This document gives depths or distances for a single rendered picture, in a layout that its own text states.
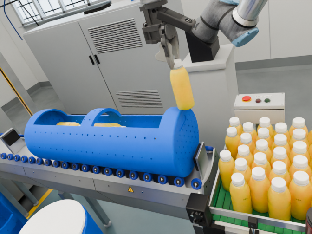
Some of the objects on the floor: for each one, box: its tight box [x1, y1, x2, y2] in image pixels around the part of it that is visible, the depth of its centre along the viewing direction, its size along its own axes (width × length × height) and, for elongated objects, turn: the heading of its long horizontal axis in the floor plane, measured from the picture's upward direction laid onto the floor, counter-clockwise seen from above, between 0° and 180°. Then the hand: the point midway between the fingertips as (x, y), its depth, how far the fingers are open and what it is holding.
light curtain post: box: [0, 52, 39, 117], centre depth 204 cm, size 6×6×170 cm
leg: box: [11, 180, 39, 206], centre depth 240 cm, size 6×6×63 cm
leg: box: [0, 183, 29, 218], centre depth 230 cm, size 6×6×63 cm
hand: (175, 62), depth 81 cm, fingers closed on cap, 4 cm apart
